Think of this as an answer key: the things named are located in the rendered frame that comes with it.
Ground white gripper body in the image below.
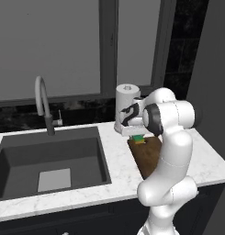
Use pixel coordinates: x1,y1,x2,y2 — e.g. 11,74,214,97
121,125,147,137

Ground green and yellow sponge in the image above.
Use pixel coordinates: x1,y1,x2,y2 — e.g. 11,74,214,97
131,134,146,145

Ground brown wooden cutting board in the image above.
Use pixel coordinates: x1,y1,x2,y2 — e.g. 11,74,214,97
127,136,163,181

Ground dark blue counter cabinets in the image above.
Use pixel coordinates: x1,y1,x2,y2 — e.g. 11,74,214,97
0,182,225,235

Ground white paper towel roll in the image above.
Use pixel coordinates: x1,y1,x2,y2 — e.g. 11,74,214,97
113,84,141,134

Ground dark grey sink basin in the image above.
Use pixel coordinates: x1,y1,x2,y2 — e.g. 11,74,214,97
0,126,113,202

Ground white and grey tap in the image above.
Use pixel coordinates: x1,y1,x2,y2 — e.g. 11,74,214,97
34,75,63,137

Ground dark grey window frame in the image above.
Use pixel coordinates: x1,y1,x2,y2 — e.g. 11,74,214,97
0,0,178,108

